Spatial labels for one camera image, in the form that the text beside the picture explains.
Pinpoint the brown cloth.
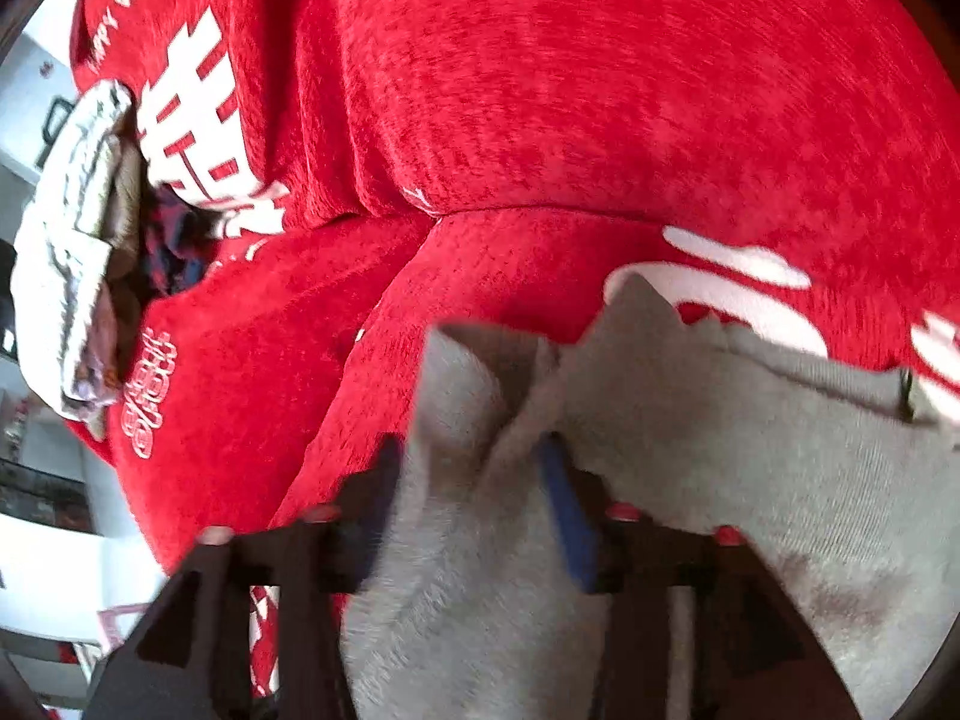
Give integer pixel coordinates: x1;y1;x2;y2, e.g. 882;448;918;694
82;109;151;443

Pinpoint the red printed sofa cover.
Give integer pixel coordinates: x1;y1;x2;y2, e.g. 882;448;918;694
64;0;960;698

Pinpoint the dark plaid cloth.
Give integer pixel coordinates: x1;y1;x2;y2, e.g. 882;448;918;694
139;184;226;297

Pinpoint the white cabinet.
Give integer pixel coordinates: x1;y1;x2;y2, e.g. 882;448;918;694
0;0;98;188

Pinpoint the light patterned cloth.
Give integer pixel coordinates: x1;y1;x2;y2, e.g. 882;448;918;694
11;79;143;425

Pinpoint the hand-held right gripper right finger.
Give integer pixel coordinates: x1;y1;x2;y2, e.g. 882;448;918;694
536;431;863;720

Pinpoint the grey knit sweater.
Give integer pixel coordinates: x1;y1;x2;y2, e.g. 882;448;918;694
337;270;960;720

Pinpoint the dark shelf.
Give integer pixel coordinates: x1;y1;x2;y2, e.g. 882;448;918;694
0;457;95;537

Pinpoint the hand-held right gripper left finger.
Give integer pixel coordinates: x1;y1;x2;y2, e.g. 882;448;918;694
81;435;406;720

